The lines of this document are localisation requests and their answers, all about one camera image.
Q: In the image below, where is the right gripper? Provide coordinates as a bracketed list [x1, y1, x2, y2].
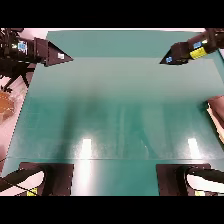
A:
[173, 41, 192, 65]

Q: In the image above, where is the black office chair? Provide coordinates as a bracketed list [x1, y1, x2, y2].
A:
[0, 61, 38, 94]

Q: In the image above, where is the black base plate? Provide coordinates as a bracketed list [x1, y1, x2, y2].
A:
[155, 162, 214, 197]
[17, 162, 75, 197]

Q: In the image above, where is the beige garment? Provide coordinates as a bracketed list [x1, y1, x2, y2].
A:
[207, 103, 224, 146]

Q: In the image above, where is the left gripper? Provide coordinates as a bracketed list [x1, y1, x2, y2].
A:
[32, 37, 52, 67]

